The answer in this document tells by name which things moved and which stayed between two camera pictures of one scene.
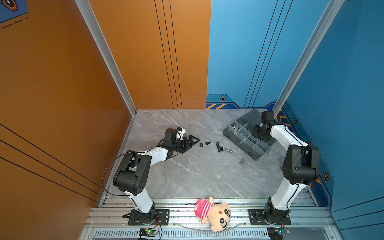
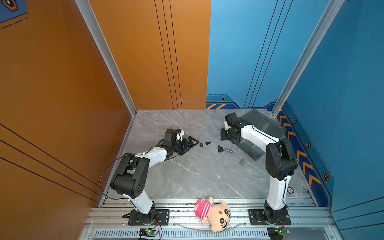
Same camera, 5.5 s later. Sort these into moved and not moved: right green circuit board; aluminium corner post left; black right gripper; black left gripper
Moved: black right gripper
Not moved: right green circuit board; black left gripper; aluminium corner post left
